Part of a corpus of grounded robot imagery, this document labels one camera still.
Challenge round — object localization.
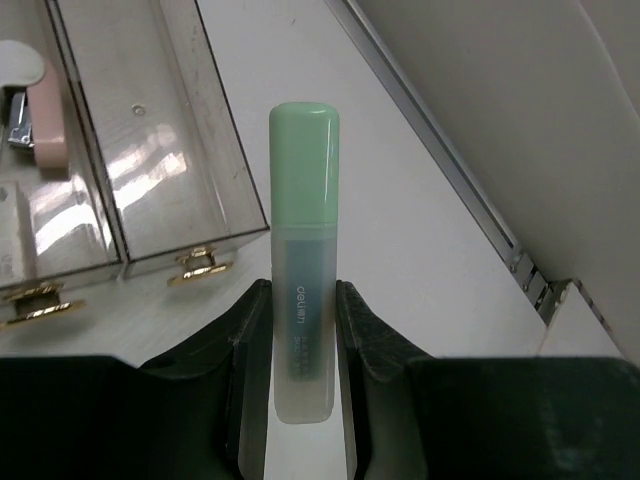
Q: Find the green highlighter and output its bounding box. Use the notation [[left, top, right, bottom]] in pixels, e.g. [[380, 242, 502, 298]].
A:
[[269, 102, 340, 424]]

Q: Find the aluminium rail right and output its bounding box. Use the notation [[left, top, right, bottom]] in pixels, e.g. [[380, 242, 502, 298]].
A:
[[327, 1, 593, 325]]

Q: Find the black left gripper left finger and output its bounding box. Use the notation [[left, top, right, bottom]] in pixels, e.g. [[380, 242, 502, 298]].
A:
[[139, 279, 273, 479]]

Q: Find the clear three-compartment organizer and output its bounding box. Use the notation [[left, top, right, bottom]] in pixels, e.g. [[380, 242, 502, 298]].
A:
[[1, 1, 268, 327]]

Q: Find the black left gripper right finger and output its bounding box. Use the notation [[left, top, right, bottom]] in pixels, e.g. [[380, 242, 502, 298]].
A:
[[336, 281, 428, 479]]

